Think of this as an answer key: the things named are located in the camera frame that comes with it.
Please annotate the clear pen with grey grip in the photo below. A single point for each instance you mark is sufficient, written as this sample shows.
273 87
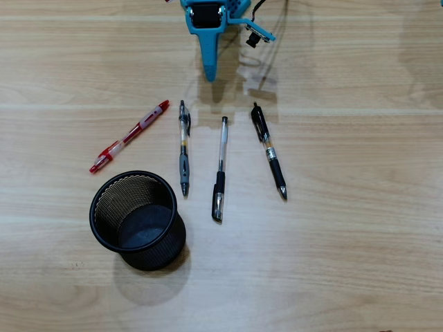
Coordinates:
183 166

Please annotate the black retractable pen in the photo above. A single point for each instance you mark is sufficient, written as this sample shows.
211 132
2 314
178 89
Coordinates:
275 166

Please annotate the clear pen with black cap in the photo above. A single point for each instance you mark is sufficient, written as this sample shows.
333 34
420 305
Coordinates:
220 183

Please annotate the black camera on blue mount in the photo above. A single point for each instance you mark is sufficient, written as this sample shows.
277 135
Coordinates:
259 31

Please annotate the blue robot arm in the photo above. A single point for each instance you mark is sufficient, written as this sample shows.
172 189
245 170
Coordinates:
183 2

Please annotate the red pen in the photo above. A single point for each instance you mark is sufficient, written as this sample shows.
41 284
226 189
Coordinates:
129 136

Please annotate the black mesh pen holder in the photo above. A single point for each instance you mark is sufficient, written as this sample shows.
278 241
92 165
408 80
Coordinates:
149 228

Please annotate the blue perforated robot base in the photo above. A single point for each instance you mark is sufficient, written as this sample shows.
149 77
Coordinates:
239 6

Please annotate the blue gripper black motor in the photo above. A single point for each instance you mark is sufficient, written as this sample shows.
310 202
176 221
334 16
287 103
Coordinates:
205 17

